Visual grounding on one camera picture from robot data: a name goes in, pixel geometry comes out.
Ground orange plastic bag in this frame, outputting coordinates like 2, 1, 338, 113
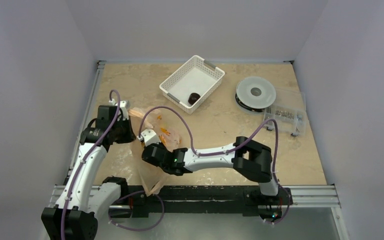
128, 107, 182, 197

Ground dark purple fake fruit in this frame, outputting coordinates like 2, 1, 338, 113
187, 92, 201, 106

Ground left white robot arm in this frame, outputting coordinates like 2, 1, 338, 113
41, 101, 136, 240

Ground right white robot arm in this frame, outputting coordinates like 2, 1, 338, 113
141, 136, 281, 204

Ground white plastic basket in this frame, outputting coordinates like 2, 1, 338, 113
159, 55, 225, 115

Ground filament spool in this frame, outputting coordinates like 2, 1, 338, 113
234, 76, 277, 114

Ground clear screw organizer box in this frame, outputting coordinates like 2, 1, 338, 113
263, 88, 308, 137

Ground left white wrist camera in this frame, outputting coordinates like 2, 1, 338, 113
117, 100, 130, 119

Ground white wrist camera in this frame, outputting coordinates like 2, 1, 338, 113
136, 128, 162, 147
117, 100, 130, 119

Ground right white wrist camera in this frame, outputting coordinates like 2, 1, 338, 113
136, 128, 162, 147

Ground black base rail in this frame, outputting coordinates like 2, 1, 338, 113
109, 185, 293, 221

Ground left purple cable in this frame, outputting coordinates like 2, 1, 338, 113
60, 89, 166, 240

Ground aluminium frame rail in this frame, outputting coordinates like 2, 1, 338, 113
41, 56, 340, 226

